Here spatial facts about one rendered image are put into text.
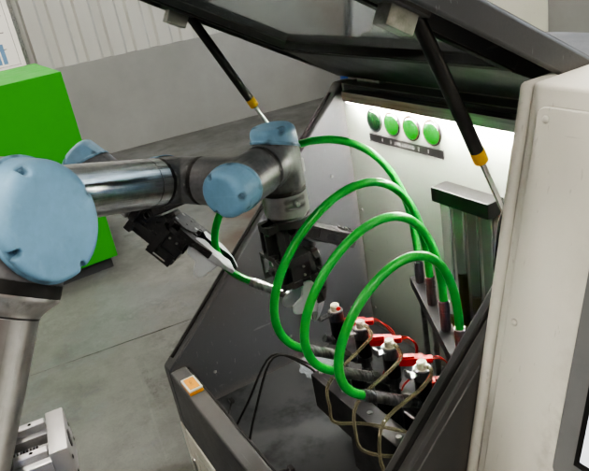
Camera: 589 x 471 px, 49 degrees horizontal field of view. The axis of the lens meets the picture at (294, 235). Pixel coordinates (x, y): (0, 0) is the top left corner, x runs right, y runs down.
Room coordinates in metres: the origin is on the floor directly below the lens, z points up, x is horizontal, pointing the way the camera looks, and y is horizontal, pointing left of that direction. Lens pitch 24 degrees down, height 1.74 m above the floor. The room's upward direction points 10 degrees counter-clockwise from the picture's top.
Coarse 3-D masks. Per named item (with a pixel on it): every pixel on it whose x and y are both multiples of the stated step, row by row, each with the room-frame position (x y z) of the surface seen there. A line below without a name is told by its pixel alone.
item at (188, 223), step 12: (132, 216) 1.11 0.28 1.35; (144, 216) 1.15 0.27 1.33; (156, 216) 1.12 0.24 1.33; (168, 216) 1.11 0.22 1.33; (180, 216) 1.12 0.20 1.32; (132, 228) 1.13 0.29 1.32; (144, 228) 1.11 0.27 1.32; (156, 228) 1.11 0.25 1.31; (168, 228) 1.09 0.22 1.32; (192, 228) 1.10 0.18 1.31; (156, 240) 1.09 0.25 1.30; (168, 240) 1.09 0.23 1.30; (180, 240) 1.09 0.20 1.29; (156, 252) 1.10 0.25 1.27; (168, 252) 1.08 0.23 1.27; (180, 252) 1.08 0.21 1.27; (168, 264) 1.08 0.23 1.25
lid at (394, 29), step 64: (192, 0) 1.22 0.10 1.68; (256, 0) 1.02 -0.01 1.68; (320, 0) 0.88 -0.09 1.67; (384, 0) 0.70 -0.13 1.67; (448, 0) 0.69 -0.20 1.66; (320, 64) 1.40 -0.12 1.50; (384, 64) 1.12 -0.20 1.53; (448, 64) 0.93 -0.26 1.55; (512, 64) 0.83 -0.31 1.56; (576, 64) 0.78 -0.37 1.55
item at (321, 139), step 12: (300, 144) 1.10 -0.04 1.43; (312, 144) 1.10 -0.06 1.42; (348, 144) 1.11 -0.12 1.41; (360, 144) 1.11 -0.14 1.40; (372, 156) 1.11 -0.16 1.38; (384, 168) 1.11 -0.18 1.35; (396, 180) 1.11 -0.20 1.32; (216, 216) 1.09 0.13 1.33; (216, 228) 1.09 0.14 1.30; (216, 240) 1.09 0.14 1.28; (240, 276) 1.09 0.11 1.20
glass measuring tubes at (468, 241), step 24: (432, 192) 1.13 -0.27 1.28; (456, 192) 1.08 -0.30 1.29; (480, 192) 1.06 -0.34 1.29; (456, 216) 1.08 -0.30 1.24; (480, 216) 1.02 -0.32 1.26; (456, 240) 1.09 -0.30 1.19; (480, 240) 1.06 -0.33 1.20; (456, 264) 1.12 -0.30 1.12; (480, 264) 1.05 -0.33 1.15; (480, 288) 1.05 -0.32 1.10
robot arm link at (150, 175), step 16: (128, 160) 0.91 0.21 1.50; (144, 160) 0.93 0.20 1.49; (160, 160) 0.95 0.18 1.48; (176, 160) 0.97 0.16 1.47; (192, 160) 0.96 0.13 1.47; (80, 176) 0.81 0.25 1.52; (96, 176) 0.83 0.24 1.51; (112, 176) 0.85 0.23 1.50; (128, 176) 0.87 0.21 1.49; (144, 176) 0.89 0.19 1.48; (160, 176) 0.91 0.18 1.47; (176, 176) 0.94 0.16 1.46; (96, 192) 0.81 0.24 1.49; (112, 192) 0.83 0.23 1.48; (128, 192) 0.86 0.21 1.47; (144, 192) 0.88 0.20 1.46; (160, 192) 0.91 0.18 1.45; (176, 192) 0.93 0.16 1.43; (96, 208) 0.81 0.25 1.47; (112, 208) 0.84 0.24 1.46; (128, 208) 0.87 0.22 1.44; (144, 208) 0.90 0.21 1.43
